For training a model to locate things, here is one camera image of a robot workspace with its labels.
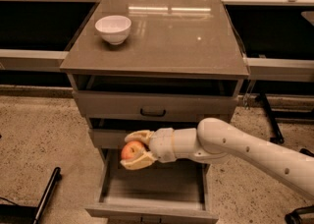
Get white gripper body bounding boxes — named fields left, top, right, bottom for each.
left=149, top=128, right=177, bottom=163

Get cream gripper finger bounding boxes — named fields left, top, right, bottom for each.
left=125, top=130, right=154, bottom=145
left=120, top=151, right=156, bottom=170

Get red apple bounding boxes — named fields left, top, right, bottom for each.
left=121, top=140, right=144, bottom=160

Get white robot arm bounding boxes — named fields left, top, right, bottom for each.
left=121, top=118, right=314, bottom=199

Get grey middle drawer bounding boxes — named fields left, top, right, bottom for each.
left=88, top=118, right=224, bottom=155

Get grey drawer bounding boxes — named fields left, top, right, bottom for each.
left=86, top=149, right=218, bottom=224
left=88, top=118, right=224, bottom=155
left=74, top=76, right=238, bottom=122

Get grey bottom drawer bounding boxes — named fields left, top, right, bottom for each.
left=86, top=149, right=218, bottom=224

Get grey top drawer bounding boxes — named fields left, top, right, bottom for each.
left=74, top=76, right=238, bottom=122

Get grey drawer cabinet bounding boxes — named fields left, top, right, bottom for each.
left=59, top=0, right=250, bottom=157

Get black stand leg left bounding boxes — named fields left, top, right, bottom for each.
left=31, top=167, right=62, bottom=224

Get black stand leg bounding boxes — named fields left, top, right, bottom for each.
left=260, top=93, right=285, bottom=144
left=31, top=167, right=62, bottom=224

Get black stand leg right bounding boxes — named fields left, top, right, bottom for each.
left=260, top=93, right=285, bottom=144

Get white ceramic bowl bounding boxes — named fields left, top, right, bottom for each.
left=95, top=15, right=131, bottom=45

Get black caster wheel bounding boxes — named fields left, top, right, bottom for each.
left=299, top=148, right=314, bottom=157

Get black top drawer handle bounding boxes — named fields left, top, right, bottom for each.
left=140, top=108, right=166, bottom=117

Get grey metal rail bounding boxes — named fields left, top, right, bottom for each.
left=0, top=49, right=68, bottom=73

